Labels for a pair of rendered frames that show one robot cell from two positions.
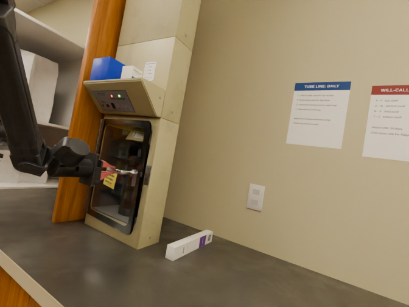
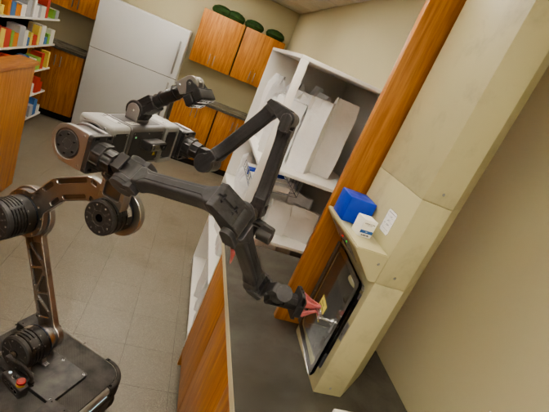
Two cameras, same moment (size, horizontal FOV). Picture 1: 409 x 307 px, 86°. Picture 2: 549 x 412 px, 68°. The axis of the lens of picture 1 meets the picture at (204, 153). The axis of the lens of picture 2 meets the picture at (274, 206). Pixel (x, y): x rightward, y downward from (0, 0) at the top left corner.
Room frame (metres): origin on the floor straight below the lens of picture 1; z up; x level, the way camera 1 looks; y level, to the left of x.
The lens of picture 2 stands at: (-0.34, -0.35, 1.90)
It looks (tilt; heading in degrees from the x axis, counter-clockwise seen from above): 18 degrees down; 43
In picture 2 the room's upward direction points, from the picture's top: 24 degrees clockwise
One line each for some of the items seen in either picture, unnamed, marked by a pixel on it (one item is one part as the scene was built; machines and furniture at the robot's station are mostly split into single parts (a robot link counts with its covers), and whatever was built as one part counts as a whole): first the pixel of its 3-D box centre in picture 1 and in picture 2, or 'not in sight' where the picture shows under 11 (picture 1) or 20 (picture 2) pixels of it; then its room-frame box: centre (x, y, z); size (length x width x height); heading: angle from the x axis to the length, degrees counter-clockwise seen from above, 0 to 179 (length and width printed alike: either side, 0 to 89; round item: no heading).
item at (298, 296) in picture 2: (81, 167); (289, 301); (0.68, 0.36, 1.20); 0.07 x 0.07 x 0.10; 61
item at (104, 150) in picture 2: not in sight; (105, 158); (0.12, 0.80, 1.45); 0.09 x 0.08 x 0.12; 30
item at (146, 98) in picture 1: (120, 98); (350, 240); (0.81, 0.34, 1.46); 0.32 x 0.11 x 0.10; 60
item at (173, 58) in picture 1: (148, 142); (377, 285); (0.97, 0.25, 1.33); 0.32 x 0.25 x 0.77; 60
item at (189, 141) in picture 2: not in sight; (191, 148); (0.55, 1.05, 1.45); 0.09 x 0.08 x 0.12; 30
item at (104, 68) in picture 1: (111, 74); (354, 207); (0.85, 0.41, 1.56); 0.10 x 0.10 x 0.09; 60
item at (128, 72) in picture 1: (131, 77); (364, 226); (0.79, 0.31, 1.54); 0.05 x 0.05 x 0.06; 66
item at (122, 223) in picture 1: (115, 170); (325, 306); (0.84, 0.32, 1.19); 0.30 x 0.01 x 0.40; 55
